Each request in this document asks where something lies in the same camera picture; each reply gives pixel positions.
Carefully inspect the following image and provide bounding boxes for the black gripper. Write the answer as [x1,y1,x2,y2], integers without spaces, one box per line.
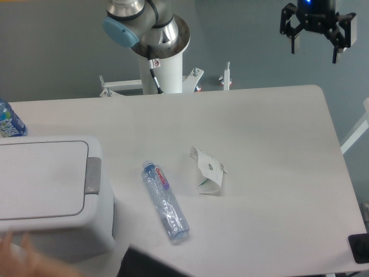
[279,0,357,64]

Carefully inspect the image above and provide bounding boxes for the silver robot arm blue cap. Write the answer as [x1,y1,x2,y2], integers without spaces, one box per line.
[102,1,357,63]

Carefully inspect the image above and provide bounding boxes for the white trash can body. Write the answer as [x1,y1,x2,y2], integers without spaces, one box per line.
[1,136,116,261]

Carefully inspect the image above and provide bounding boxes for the white trash can lid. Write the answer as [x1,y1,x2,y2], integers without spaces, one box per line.
[1,141,88,220]

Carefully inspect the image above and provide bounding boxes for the blurred human hand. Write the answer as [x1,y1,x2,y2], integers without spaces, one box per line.
[1,231,85,276]

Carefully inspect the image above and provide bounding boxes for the crumpled white paper carton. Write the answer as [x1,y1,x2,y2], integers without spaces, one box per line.
[190,146,228,195]

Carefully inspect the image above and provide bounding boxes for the black clamp on table edge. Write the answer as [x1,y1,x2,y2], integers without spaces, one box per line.
[348,233,368,264]

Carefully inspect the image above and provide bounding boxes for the clear plastic water bottle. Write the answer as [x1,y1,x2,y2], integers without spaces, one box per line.
[141,161,190,243]

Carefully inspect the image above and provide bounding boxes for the grey lid push button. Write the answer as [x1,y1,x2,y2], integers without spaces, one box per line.
[84,157,101,195]

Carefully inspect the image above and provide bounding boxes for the black object under table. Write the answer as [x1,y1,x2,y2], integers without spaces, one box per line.
[117,246,187,277]

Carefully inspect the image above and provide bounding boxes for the blue label water bottle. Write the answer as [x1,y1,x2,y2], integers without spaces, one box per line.
[1,99,28,137]

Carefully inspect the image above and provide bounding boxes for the white frame at right edge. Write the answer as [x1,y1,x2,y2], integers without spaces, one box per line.
[340,98,369,155]

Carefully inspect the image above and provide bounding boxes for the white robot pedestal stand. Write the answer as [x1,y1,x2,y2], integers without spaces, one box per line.
[99,43,234,98]

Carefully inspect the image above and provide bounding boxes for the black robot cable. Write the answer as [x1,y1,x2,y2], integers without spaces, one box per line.
[146,45,165,95]

